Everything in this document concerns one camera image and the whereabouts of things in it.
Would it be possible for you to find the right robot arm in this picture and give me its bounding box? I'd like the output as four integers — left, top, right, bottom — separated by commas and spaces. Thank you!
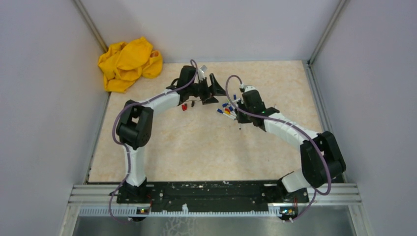
237, 89, 346, 203

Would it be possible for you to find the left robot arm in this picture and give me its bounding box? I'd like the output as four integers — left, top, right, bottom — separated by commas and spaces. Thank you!
113, 65, 226, 204

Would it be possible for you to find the yellow cap marker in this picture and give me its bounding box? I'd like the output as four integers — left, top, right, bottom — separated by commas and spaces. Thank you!
224, 111, 237, 118

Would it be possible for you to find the yellow crumpled cloth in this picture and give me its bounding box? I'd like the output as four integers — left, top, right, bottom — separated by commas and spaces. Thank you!
97, 37, 163, 93

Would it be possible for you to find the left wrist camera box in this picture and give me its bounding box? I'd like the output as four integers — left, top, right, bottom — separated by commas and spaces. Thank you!
197, 65, 207, 83

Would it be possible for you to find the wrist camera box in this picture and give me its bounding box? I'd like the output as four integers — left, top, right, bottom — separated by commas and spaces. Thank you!
239, 84, 256, 93
197, 65, 207, 83

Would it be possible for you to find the aluminium front rail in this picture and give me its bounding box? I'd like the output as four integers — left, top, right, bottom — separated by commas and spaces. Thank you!
68, 181, 362, 218

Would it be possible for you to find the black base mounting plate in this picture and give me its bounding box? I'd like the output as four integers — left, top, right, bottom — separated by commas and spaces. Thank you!
116, 180, 309, 212

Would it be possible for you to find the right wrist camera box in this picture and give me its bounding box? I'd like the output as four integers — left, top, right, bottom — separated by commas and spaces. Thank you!
239, 84, 256, 93

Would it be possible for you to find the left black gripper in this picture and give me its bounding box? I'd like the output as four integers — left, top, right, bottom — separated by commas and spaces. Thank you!
188, 74, 228, 105

